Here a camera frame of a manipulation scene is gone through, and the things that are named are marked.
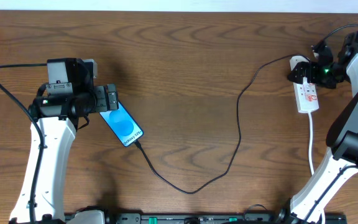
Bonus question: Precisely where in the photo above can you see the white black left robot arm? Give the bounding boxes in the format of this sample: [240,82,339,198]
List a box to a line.
[9,58,119,223]

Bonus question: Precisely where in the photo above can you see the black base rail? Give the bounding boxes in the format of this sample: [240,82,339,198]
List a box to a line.
[63,203,347,224]

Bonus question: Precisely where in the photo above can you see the white power strip cord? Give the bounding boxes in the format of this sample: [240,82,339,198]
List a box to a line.
[308,112,326,224]

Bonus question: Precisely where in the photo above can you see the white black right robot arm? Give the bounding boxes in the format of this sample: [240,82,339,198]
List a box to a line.
[275,31,358,223]

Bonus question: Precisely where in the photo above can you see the blue Galaxy smartphone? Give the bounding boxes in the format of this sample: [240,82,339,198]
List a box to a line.
[99,102,144,147]

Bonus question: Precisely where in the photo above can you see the white power strip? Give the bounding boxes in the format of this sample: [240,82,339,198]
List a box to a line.
[289,55,319,114]

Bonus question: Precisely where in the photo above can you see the black charger cable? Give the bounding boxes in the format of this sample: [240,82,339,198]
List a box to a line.
[134,53,312,195]

